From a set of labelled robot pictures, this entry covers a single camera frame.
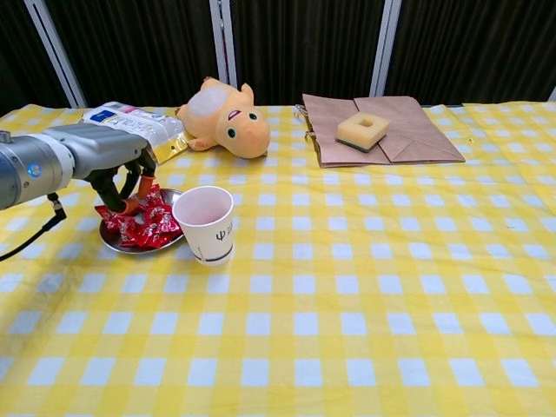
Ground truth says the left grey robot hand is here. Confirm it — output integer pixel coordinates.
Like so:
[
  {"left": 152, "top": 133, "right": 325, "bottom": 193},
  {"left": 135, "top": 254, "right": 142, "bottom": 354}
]
[{"left": 43, "top": 122, "right": 158, "bottom": 216}]

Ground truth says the white paper cup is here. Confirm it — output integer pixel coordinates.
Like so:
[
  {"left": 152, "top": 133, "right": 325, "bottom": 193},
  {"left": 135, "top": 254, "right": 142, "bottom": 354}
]
[{"left": 171, "top": 185, "right": 235, "bottom": 268}]

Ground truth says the silver metal plate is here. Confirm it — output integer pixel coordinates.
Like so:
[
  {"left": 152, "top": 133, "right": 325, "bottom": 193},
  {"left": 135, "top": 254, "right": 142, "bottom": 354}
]
[{"left": 98, "top": 189, "right": 187, "bottom": 255}]

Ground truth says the white rice bag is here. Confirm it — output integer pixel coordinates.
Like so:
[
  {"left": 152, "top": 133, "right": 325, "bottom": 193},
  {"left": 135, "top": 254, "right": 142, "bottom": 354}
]
[{"left": 80, "top": 101, "right": 190, "bottom": 165}]

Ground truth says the black pleated curtain panel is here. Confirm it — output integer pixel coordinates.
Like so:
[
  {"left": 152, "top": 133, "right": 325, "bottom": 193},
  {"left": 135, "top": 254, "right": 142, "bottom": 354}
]
[
  {"left": 228, "top": 0, "right": 386, "bottom": 106},
  {"left": 0, "top": 0, "right": 73, "bottom": 115},
  {"left": 384, "top": 0, "right": 556, "bottom": 106},
  {"left": 43, "top": 0, "right": 229, "bottom": 108}
]

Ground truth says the orange plush toy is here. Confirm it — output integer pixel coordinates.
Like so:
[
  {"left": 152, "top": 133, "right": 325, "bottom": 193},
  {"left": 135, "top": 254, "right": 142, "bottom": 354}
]
[{"left": 175, "top": 76, "right": 271, "bottom": 160}]

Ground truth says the yellow square sponge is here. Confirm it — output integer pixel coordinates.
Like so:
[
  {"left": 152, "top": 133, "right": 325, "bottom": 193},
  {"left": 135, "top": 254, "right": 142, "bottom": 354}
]
[{"left": 334, "top": 110, "right": 391, "bottom": 154}]

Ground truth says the yellow checked tablecloth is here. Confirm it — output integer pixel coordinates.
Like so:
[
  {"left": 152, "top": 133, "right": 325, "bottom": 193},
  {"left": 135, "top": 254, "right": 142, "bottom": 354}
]
[{"left": 0, "top": 102, "right": 556, "bottom": 417}]

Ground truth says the brown paper bag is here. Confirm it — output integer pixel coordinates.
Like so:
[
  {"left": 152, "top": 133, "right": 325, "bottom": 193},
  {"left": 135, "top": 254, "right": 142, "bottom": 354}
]
[{"left": 295, "top": 94, "right": 467, "bottom": 169}]

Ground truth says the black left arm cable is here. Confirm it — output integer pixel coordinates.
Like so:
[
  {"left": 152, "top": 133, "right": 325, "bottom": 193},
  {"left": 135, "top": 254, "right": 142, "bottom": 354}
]
[{"left": 0, "top": 193, "right": 69, "bottom": 261}]

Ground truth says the white frame post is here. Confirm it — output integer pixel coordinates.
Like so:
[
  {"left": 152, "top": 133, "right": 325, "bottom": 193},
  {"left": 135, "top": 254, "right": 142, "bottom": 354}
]
[
  {"left": 368, "top": 0, "right": 403, "bottom": 97},
  {"left": 208, "top": 0, "right": 239, "bottom": 88},
  {"left": 23, "top": 0, "right": 88, "bottom": 109}
]

